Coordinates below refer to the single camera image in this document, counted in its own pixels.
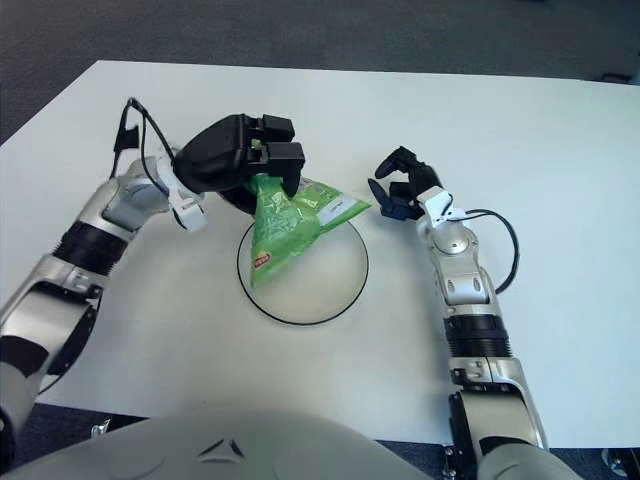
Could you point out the white plate with black rim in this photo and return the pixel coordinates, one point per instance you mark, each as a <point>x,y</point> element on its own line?
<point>325,285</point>

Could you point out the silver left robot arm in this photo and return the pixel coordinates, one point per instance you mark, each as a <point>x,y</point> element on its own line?
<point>65,280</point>

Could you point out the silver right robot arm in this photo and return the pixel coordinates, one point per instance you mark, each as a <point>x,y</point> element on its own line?
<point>475,320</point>

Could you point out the grey robot torso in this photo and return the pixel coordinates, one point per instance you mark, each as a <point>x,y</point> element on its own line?
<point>280,450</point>

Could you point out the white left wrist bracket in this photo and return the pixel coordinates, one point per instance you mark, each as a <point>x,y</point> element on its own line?
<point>187,212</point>

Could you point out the green snack bag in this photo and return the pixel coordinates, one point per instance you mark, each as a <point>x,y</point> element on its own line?
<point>285,225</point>

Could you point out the grey caster wheel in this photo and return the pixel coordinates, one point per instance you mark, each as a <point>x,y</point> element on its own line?
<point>616,462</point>

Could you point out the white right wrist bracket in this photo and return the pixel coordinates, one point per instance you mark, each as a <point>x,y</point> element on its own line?
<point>437,202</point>

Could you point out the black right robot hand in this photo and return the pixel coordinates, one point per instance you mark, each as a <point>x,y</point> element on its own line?
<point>410,185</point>

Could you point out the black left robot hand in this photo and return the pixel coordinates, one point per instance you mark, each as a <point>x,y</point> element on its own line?
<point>215,155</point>

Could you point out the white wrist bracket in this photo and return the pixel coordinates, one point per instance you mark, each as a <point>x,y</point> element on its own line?
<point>187,212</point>
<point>437,202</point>

